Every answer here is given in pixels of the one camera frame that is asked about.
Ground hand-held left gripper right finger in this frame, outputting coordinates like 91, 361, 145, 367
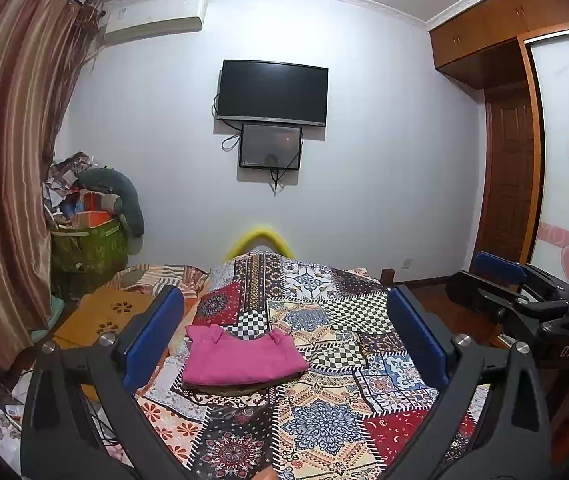
384, 285, 552, 480

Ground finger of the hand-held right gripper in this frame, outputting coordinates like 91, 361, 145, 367
474, 252, 569, 306
445, 271, 569, 346

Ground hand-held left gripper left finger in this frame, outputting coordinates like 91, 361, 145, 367
20, 285, 190, 480

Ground pink pants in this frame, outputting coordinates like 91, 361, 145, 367
182, 323, 310, 387

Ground olive green pants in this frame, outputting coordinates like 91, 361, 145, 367
183, 370, 309, 400

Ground striped orange bedding cloth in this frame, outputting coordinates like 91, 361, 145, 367
109, 264, 210, 306

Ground teal cloth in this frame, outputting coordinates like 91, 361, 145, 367
29, 294, 68, 343

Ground patchwork patterned blanket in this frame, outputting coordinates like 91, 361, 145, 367
129, 250, 495, 480

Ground orange box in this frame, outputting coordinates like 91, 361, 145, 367
75, 210, 115, 228

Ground yellow curved foam piece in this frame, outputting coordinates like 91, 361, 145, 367
227, 227, 299, 261

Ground white sliding wardrobe door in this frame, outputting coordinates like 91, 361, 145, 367
524, 30, 569, 286

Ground crumpled white paper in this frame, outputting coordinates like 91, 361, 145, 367
0, 375, 30, 456

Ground striped red brown curtain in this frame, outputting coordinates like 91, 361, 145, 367
0, 0, 102, 376

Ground wooden overhead cabinet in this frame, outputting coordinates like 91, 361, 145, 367
429, 0, 569, 90

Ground white air conditioner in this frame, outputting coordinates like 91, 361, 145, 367
102, 0, 208, 45

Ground black floor cable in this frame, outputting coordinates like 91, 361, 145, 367
79, 400, 120, 446

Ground black television cable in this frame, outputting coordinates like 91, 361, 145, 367
213, 95, 242, 151

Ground small black wall monitor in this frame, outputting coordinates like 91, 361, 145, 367
238, 122, 303, 171

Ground black wall television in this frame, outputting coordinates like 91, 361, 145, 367
216, 59, 329, 128

